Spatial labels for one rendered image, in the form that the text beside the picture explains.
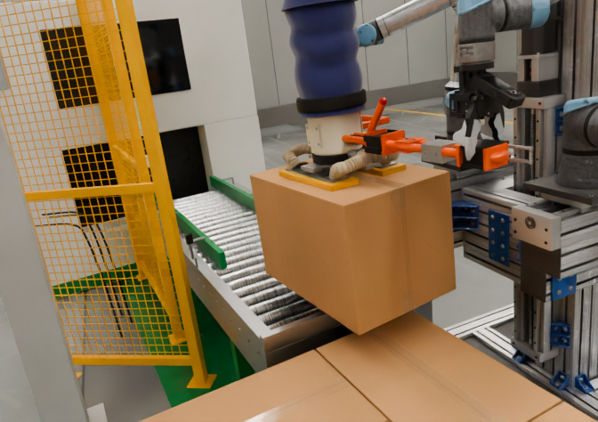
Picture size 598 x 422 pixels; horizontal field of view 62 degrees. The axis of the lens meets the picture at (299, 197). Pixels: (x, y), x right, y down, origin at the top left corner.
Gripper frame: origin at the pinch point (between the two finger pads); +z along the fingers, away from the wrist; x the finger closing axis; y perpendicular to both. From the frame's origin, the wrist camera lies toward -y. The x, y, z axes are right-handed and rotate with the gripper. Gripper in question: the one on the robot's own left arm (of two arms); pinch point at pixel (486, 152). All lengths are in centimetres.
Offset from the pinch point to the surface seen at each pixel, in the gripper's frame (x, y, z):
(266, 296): 18, 95, 67
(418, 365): 4, 22, 66
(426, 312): -29, 53, 74
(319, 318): 17, 56, 60
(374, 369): 16, 29, 66
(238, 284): 22, 114, 66
